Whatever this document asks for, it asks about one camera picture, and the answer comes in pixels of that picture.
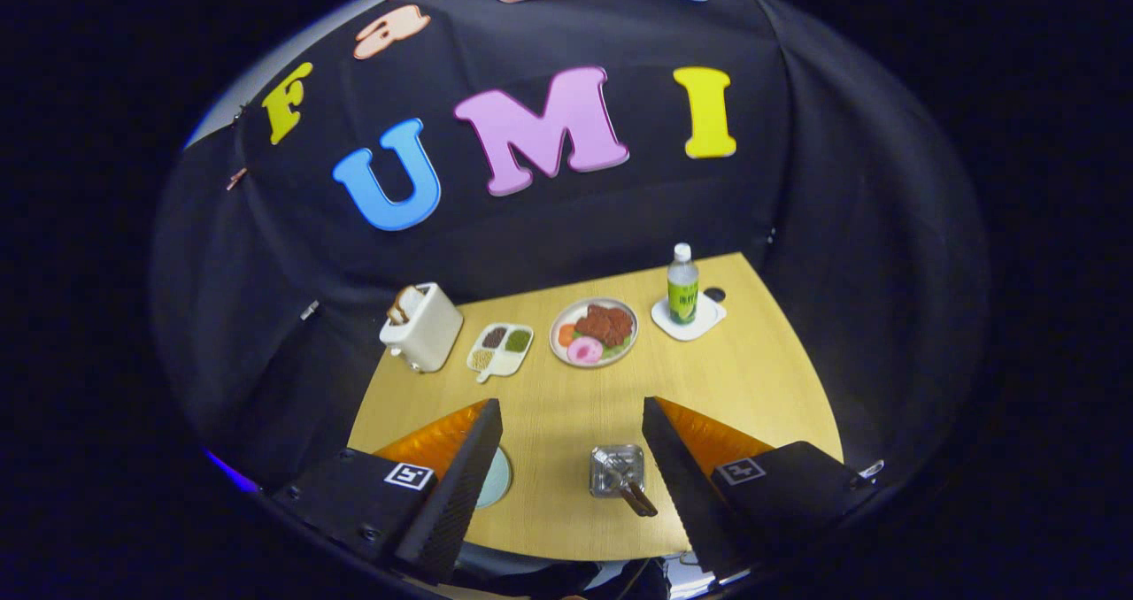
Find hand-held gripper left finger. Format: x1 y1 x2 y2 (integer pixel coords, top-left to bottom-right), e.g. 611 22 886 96
270 397 504 583

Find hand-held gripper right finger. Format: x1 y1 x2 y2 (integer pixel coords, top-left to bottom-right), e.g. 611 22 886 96
641 396 867 583

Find metal fork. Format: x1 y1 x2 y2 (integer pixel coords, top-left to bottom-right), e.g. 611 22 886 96
611 458 659 519

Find light green plate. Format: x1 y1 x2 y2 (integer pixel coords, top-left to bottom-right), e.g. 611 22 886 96
474 445 513 509

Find white divided bean dish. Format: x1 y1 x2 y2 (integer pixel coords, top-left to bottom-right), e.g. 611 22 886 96
466 322 535 383

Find white toaster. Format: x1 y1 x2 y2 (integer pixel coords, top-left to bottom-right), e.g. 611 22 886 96
380 282 465 374

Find white square coaster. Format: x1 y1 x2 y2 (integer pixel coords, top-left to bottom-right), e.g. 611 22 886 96
651 294 728 342

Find red meat pieces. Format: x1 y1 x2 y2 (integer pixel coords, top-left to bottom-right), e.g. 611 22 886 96
575 304 635 348

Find green label plastic bottle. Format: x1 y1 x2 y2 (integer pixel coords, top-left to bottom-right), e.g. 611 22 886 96
667 243 700 326

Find white food plate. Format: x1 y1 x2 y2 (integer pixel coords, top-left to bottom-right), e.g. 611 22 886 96
549 296 639 369

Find lit purple screen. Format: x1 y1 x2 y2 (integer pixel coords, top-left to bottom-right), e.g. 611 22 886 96
204 448 259 493

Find metal wire cutlery basket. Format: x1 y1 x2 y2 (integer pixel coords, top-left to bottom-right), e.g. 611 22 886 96
590 444 646 498

